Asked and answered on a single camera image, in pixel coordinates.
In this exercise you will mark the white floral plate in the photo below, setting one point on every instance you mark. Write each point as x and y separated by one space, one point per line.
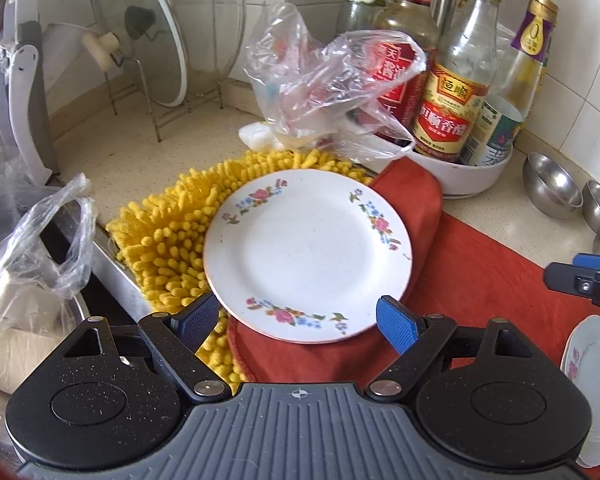
595 385
300 260

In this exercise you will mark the yellow chenille mat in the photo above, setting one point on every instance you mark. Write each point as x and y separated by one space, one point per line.
170 240

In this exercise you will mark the red label soy sauce bottle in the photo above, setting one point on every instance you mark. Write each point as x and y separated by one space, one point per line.
410 20

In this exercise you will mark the glass lid black knob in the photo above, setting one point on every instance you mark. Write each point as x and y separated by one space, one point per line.
205 20

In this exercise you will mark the small white packet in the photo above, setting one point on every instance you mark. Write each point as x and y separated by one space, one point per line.
255 136

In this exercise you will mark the yellow cap vinegar bottle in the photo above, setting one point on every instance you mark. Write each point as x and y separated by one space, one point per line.
450 110

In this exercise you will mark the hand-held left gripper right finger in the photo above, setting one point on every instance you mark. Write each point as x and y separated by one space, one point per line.
399 325

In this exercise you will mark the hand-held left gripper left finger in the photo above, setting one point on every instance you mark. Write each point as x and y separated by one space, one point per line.
199 317

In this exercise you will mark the clear plastic bag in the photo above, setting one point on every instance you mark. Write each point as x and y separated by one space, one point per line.
300 85
25 270

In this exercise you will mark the purple label gold cap bottle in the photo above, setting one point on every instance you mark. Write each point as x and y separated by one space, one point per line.
532 30

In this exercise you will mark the red cloth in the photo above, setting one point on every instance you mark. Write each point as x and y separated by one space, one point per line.
480 270

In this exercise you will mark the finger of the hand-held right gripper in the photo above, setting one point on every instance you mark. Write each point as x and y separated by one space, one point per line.
567 280
592 260

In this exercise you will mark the white condiment turntable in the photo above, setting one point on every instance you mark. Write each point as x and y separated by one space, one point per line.
460 180

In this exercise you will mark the glass lid white knob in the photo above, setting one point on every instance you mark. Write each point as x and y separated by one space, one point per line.
130 80

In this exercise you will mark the green glass bottle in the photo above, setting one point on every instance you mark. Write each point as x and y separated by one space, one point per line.
362 5

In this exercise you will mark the stainless steel sink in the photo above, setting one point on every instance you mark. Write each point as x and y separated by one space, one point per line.
125 285

